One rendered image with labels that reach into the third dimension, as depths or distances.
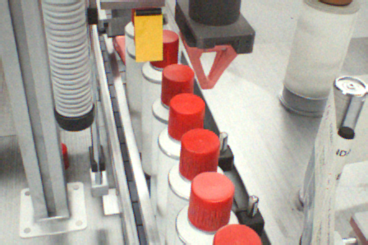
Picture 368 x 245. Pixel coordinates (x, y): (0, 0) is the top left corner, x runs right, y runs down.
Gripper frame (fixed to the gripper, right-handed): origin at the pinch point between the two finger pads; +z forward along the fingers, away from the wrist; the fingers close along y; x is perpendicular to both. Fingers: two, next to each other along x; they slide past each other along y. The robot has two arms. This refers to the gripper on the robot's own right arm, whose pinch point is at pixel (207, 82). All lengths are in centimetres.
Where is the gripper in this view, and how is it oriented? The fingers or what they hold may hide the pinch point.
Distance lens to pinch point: 58.3
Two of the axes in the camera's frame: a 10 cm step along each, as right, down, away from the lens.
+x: -9.7, 1.2, -2.2
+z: -0.5, 7.8, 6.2
